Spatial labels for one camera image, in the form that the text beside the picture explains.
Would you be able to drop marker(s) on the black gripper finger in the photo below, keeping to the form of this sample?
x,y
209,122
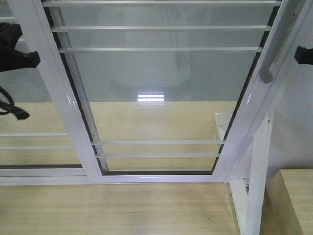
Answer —
x,y
304,55

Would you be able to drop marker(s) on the white door jamb post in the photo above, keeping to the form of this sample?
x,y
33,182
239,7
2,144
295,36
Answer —
x,y
248,202

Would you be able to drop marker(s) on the light wooden platform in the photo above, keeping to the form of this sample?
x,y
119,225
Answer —
x,y
129,209

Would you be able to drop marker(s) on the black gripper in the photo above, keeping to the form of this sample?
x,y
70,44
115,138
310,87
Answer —
x,y
11,59

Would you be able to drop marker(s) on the white fixed glass panel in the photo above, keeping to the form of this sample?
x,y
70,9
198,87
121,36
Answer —
x,y
52,141

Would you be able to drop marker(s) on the white framed sliding glass door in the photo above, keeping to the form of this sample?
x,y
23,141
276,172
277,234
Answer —
x,y
159,51

